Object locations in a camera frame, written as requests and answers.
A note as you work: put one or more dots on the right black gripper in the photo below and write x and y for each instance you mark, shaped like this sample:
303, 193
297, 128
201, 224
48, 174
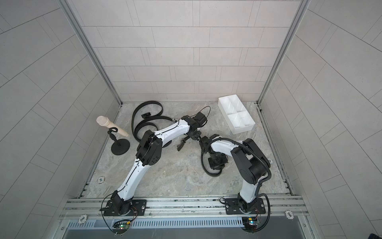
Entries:
220, 167

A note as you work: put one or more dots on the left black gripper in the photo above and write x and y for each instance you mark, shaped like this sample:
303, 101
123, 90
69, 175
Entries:
196, 136

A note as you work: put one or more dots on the long black belt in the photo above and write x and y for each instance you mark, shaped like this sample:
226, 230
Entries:
209, 171

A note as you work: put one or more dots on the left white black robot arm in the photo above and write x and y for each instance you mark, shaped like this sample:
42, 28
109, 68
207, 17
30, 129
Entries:
149, 152

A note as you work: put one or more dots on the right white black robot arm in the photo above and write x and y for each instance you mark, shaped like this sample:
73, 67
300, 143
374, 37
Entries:
250, 161

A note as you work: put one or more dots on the white compartment storage box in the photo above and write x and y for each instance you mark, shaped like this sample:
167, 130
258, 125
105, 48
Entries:
236, 115

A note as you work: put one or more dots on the black stand with beige roll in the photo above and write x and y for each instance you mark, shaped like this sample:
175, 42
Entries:
119, 146

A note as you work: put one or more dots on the black belt with silver buckle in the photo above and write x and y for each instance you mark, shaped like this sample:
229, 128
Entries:
147, 118

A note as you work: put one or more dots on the right green circuit board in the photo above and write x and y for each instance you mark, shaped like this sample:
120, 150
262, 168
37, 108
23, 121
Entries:
250, 224

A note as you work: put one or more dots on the green circuit board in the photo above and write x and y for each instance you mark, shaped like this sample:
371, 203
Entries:
250, 224
120, 227

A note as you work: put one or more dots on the floor white round sticker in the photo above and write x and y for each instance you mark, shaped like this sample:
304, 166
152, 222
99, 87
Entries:
100, 180

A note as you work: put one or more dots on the right white round sticker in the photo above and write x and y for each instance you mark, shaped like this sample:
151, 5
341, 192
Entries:
289, 214

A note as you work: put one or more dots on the left green circuit board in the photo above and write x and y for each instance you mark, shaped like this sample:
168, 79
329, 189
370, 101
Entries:
120, 227

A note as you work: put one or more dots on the left white round sticker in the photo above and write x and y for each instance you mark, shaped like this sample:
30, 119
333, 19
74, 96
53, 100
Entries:
82, 219

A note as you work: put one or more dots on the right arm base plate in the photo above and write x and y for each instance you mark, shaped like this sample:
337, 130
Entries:
236, 206

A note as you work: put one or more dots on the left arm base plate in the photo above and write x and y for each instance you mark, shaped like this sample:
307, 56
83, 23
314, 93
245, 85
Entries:
130, 208

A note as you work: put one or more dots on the aluminium front rail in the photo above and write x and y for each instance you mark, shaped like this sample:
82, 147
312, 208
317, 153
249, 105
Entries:
174, 207

